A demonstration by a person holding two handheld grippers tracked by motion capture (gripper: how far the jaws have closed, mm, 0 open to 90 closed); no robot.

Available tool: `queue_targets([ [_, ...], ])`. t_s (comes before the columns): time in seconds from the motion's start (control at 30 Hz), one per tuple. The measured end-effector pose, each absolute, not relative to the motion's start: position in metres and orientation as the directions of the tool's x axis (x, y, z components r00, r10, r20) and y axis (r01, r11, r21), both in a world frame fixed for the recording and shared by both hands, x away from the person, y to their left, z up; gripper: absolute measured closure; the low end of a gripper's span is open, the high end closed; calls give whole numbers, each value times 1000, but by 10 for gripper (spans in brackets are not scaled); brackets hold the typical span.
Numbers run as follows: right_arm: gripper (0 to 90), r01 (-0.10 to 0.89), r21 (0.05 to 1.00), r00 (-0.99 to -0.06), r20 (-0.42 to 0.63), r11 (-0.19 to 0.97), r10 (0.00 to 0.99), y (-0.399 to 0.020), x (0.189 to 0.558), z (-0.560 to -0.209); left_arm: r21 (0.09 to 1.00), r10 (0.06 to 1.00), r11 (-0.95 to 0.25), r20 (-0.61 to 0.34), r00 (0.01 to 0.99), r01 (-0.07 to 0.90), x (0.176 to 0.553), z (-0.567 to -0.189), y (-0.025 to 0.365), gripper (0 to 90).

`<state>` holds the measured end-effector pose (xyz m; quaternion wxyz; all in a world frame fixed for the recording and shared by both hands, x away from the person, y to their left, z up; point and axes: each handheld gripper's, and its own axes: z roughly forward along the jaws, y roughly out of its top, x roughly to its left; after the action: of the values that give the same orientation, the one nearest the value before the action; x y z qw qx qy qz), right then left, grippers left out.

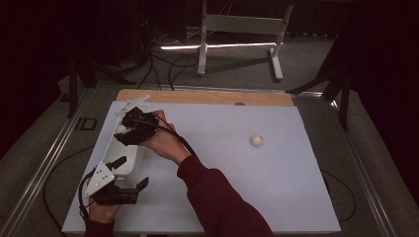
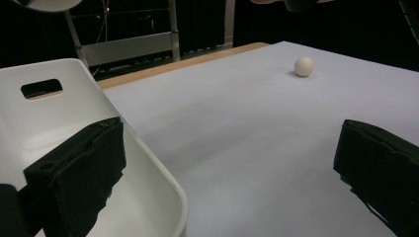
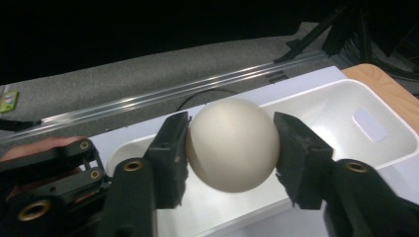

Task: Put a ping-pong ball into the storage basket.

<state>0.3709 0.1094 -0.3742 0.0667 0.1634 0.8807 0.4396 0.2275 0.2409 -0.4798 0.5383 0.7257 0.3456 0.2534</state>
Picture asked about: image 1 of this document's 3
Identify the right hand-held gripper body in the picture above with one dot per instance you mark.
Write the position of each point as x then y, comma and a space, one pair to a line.
145, 126

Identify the white metal table frame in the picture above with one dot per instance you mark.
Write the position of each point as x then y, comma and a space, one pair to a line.
243, 24

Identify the person's right hand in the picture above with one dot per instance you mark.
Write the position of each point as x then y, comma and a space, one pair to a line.
166, 143

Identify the black rectangular floor frame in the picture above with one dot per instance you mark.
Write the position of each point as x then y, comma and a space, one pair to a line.
79, 124

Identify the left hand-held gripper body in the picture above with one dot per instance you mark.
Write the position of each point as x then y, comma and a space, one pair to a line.
100, 179

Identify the black metal stand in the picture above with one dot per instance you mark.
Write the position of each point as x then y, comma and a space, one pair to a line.
344, 98
73, 92

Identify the white plastic bin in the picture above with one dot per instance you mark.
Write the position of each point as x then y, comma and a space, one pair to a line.
123, 158

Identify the wooden board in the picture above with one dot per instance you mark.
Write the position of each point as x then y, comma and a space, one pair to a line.
197, 97

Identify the white table mat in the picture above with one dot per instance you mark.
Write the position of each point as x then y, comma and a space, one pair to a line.
230, 171

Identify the person's left hand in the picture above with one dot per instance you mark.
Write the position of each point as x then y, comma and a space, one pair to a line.
102, 213

